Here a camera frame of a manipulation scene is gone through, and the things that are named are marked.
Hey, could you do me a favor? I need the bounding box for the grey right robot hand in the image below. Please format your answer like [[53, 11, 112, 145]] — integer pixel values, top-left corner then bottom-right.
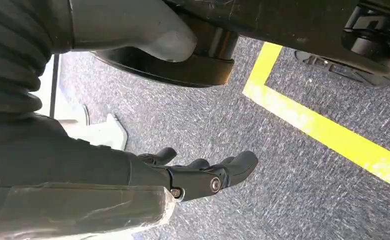
[[0, 0, 259, 240]]

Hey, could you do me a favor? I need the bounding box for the white desk leg panel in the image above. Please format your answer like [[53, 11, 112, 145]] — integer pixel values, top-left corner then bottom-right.
[[32, 52, 128, 152]]

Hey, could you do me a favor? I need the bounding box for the yellow floor tape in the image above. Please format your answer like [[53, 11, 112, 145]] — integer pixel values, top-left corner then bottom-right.
[[242, 41, 390, 195]]

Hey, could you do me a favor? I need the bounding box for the black robot leg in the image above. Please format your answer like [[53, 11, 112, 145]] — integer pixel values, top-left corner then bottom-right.
[[342, 0, 390, 67], [163, 0, 390, 76]]

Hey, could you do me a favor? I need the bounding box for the black robot foot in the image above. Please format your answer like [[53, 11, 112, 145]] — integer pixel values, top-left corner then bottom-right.
[[294, 49, 390, 88]]

